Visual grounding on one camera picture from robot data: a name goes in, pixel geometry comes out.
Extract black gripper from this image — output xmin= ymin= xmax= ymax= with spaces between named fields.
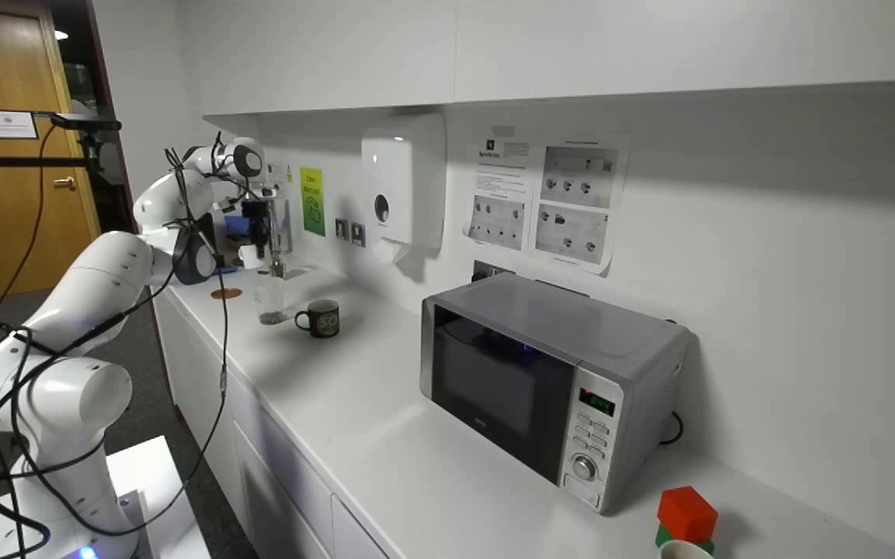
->
xmin=219 ymin=187 xmax=284 ymax=264

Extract white robot base table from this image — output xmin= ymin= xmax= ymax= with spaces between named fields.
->
xmin=0 ymin=431 xmax=214 ymax=559

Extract clear plastic cup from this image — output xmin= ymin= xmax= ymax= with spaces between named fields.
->
xmin=256 ymin=272 xmax=293 ymax=330

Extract dark mug with white inside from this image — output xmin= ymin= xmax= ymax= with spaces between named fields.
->
xmin=293 ymin=296 xmax=345 ymax=340

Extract white paper towel dispenser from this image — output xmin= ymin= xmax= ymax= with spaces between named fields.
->
xmin=356 ymin=132 xmax=447 ymax=250

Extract white lower counter cabinets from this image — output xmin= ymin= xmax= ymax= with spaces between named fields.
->
xmin=149 ymin=272 xmax=402 ymax=559

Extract photo instruction sheet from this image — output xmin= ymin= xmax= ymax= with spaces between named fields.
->
xmin=532 ymin=201 xmax=612 ymax=267
xmin=466 ymin=192 xmax=528 ymax=250

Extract white text notice sheet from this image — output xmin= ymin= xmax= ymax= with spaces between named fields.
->
xmin=472 ymin=132 xmax=534 ymax=198

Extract wooden door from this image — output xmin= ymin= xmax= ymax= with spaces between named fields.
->
xmin=0 ymin=0 xmax=117 ymax=308

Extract small door sign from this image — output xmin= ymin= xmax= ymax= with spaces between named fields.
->
xmin=0 ymin=106 xmax=39 ymax=142

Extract silver microwave oven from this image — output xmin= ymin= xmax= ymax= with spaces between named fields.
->
xmin=416 ymin=269 xmax=703 ymax=517

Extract green block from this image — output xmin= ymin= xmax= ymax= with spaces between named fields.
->
xmin=653 ymin=522 xmax=718 ymax=554

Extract red block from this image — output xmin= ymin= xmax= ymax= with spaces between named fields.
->
xmin=654 ymin=481 xmax=720 ymax=546

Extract green and yellow wall sign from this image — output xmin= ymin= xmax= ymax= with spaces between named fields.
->
xmin=298 ymin=165 xmax=329 ymax=238

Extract black camera on mount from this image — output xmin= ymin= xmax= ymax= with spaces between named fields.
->
xmin=47 ymin=107 xmax=123 ymax=135

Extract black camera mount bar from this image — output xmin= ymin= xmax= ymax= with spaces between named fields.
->
xmin=0 ymin=128 xmax=103 ymax=182

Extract wall power sockets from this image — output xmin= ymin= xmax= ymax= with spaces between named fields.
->
xmin=536 ymin=142 xmax=620 ymax=210

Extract white upper wall cabinets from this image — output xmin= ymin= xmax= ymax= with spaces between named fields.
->
xmin=176 ymin=0 xmax=895 ymax=121

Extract black microwave power cable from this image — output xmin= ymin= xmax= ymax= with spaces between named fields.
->
xmin=654 ymin=406 xmax=687 ymax=450

